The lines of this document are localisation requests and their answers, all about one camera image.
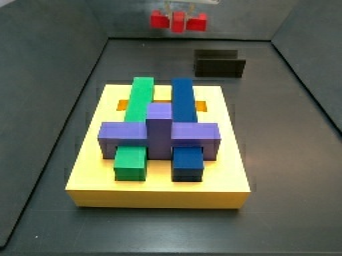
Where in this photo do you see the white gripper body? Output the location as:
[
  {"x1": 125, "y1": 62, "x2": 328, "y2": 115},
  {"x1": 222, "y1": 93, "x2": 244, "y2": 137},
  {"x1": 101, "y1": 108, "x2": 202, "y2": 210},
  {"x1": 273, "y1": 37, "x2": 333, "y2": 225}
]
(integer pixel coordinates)
[{"x1": 178, "y1": 0, "x2": 221, "y2": 5}]

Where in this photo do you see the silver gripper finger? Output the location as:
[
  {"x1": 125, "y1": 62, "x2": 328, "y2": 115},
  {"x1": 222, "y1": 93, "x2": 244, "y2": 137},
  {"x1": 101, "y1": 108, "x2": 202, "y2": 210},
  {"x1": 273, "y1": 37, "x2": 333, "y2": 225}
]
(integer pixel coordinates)
[{"x1": 165, "y1": 1, "x2": 173, "y2": 18}]

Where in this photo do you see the red bridge-shaped block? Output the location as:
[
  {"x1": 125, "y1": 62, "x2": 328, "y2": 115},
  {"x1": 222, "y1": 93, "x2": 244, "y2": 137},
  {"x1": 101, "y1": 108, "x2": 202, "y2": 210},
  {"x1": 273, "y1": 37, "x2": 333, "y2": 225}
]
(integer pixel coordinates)
[{"x1": 150, "y1": 10, "x2": 208, "y2": 33}]

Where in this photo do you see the yellow base board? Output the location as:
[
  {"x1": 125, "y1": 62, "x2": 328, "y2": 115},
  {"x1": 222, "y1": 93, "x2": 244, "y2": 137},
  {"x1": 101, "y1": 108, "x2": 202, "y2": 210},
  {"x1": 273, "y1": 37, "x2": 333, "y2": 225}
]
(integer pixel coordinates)
[{"x1": 66, "y1": 84, "x2": 250, "y2": 209}]

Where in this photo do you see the black slotted holder block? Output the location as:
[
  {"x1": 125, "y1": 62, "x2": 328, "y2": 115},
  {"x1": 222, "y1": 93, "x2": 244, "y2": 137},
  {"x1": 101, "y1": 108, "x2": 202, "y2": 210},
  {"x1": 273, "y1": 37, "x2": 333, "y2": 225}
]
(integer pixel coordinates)
[{"x1": 194, "y1": 49, "x2": 246, "y2": 78}]

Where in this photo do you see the purple bridge-shaped block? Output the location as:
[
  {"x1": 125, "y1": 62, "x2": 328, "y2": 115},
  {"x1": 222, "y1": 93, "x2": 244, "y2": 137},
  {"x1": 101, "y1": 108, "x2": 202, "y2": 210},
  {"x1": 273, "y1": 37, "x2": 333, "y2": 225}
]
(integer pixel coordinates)
[{"x1": 98, "y1": 103, "x2": 221, "y2": 161}]

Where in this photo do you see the blue long block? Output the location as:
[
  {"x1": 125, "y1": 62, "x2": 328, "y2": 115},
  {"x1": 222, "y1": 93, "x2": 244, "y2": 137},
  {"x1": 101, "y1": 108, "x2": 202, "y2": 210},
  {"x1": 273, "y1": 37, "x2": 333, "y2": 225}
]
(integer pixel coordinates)
[{"x1": 172, "y1": 78, "x2": 205, "y2": 182}]

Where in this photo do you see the green long block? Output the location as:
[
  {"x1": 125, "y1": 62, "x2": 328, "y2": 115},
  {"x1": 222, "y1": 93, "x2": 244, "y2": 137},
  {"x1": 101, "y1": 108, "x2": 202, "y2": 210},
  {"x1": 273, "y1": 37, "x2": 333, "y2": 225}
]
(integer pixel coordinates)
[{"x1": 114, "y1": 77, "x2": 154, "y2": 181}]

